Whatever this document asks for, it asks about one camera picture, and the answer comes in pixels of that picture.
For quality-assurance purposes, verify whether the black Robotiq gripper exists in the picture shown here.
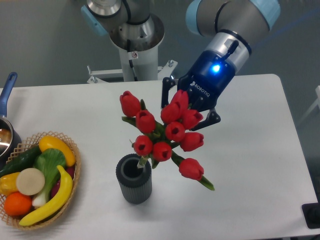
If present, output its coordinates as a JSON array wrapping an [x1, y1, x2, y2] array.
[[161, 50, 236, 131]]

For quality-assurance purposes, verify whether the red tulip bouquet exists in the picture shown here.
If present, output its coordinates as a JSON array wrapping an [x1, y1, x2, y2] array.
[[119, 90, 215, 191]]

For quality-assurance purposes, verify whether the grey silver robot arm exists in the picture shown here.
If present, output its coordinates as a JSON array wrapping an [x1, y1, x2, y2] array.
[[81, 0, 281, 130]]

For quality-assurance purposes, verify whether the dark grey ribbed vase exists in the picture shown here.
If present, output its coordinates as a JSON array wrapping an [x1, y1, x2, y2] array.
[[115, 153, 152, 204]]

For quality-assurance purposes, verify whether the white furniture part right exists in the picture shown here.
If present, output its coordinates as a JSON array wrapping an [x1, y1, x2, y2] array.
[[297, 85, 320, 128]]

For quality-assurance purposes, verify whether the dark red vegetable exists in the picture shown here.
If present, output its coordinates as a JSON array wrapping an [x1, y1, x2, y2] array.
[[50, 166, 75, 199]]

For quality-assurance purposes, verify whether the yellow banana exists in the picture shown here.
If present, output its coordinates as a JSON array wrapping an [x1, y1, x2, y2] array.
[[19, 165, 73, 227]]

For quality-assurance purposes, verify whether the green bok choy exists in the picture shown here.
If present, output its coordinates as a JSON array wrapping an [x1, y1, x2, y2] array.
[[32, 148, 66, 209]]

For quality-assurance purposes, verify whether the black device at edge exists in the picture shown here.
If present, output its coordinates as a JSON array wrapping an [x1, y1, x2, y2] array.
[[301, 202, 320, 229]]

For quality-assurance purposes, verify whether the green cucumber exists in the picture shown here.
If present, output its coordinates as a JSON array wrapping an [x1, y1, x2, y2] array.
[[0, 145, 42, 177]]

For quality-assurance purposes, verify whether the beige round slice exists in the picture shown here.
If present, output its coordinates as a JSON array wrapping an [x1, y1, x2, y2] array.
[[16, 168, 45, 196]]

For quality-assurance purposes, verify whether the woven wicker basket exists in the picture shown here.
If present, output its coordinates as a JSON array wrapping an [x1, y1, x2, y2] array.
[[0, 131, 81, 231]]

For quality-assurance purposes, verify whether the yellow bell pepper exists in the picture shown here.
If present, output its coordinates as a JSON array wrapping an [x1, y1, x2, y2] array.
[[0, 172, 20, 196]]

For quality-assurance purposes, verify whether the orange fruit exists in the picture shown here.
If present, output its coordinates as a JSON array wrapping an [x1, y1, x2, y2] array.
[[4, 192, 32, 217]]

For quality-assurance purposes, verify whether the white metal base frame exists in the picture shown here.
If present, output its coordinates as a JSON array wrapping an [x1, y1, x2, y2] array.
[[87, 59, 178, 84]]

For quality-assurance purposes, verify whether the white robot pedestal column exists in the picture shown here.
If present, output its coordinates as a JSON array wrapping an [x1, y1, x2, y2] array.
[[109, 13, 165, 82]]

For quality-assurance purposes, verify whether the black cable on pedestal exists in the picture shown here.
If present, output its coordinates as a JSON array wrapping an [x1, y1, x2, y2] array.
[[126, 39, 139, 82]]

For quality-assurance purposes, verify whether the blue handled saucepan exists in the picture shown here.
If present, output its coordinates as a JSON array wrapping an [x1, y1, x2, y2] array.
[[0, 72, 22, 170]]

